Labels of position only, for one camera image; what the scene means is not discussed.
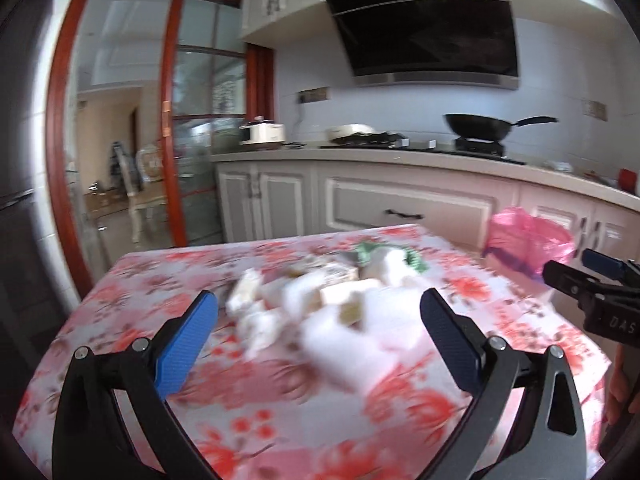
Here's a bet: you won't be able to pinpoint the red wooden door frame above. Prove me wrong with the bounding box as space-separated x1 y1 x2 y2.
44 0 277 302

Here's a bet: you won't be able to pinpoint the white lidded pan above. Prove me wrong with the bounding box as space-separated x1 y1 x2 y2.
326 124 375 142

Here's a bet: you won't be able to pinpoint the person's hand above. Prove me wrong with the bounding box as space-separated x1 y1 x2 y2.
604 346 640 425

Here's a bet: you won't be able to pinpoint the floral pink tablecloth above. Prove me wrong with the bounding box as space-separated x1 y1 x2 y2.
12 226 610 479

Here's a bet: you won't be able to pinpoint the white rice cooker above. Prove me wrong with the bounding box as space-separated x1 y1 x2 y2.
240 116 285 145

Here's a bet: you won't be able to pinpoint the green wrapper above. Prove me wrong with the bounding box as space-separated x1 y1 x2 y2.
354 240 428 273

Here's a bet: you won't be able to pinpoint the white kitchen base cabinets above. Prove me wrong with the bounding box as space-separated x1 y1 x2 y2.
211 148 639 259

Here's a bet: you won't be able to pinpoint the white ornate dining chair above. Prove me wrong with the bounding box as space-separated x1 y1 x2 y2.
116 144 168 244

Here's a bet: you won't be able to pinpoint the wall power outlet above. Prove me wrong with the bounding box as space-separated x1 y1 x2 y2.
297 87 330 104

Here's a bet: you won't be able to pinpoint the black range hood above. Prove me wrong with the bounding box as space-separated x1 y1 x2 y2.
326 0 520 90

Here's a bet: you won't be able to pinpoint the red mug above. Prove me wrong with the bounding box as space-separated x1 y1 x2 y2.
617 168 639 194

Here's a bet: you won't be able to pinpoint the pink plastic trash bag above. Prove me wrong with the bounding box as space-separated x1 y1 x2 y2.
482 207 576 283

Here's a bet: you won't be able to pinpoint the gas stove top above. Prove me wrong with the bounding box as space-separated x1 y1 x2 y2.
321 132 526 166

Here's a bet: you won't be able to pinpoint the white foam block pile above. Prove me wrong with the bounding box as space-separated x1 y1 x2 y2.
224 246 429 396

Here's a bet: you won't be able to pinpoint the black wok pan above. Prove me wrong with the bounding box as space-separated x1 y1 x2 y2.
444 114 559 143

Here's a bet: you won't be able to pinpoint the black refrigerator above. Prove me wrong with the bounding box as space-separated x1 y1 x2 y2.
1 0 70 419

